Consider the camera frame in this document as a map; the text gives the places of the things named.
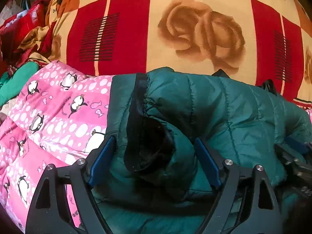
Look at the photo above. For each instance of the red beige rose blanket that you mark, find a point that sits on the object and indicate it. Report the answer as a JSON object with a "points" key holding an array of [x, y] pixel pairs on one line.
{"points": [[250, 40]]}

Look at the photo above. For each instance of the red gold fabric pile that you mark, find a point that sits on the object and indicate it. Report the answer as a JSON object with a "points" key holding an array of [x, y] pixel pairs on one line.
{"points": [[29, 36]]}

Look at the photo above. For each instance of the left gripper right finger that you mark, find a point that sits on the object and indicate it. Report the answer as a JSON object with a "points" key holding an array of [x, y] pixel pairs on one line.
{"points": [[245, 201]]}

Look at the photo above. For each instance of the pink penguin quilt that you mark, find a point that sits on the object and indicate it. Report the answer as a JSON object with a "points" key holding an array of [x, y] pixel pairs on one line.
{"points": [[59, 117]]}

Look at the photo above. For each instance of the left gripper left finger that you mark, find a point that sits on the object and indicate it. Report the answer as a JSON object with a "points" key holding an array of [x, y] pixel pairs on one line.
{"points": [[63, 201]]}

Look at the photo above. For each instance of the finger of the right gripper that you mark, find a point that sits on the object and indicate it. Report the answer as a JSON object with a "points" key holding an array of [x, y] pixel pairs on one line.
{"points": [[295, 157]]}

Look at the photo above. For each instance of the green cloth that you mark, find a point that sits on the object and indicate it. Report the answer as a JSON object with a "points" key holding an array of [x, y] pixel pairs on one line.
{"points": [[11, 86]]}

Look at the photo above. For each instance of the dark green puffer jacket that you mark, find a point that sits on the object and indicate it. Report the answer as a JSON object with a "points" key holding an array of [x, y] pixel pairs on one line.
{"points": [[240, 121]]}

